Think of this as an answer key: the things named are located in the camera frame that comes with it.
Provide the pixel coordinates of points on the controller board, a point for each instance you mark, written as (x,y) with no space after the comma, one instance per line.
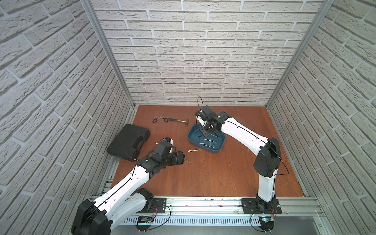
(144,223)
(267,223)

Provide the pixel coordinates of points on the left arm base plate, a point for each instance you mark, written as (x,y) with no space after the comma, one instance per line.
(157,205)

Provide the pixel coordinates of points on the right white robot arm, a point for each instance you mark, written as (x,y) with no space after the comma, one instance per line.
(267,151)

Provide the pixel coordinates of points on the right controller board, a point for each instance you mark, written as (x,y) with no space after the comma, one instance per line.
(267,223)

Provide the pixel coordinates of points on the black-handled scissors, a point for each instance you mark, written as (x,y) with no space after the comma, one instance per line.
(160,117)

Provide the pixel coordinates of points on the aluminium front rail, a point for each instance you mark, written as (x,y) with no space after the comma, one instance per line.
(224,211)

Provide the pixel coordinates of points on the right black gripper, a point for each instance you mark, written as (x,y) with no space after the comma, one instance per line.
(204,132)

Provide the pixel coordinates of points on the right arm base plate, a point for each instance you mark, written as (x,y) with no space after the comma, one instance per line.
(255,205)

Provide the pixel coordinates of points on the left controller board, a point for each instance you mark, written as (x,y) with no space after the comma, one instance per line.
(144,223)

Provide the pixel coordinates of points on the black plastic tool case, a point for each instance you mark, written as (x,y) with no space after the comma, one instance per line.
(128,142)

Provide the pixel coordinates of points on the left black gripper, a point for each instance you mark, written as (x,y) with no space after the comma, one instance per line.
(171,158)

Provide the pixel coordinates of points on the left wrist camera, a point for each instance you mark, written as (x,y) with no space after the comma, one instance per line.
(169,140)

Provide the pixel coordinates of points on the teal plastic storage box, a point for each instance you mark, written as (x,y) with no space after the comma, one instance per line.
(197,139)

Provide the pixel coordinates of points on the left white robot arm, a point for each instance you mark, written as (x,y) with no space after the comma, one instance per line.
(105,213)

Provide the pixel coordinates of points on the small black-handled hammer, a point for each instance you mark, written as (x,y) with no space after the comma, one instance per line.
(186,122)

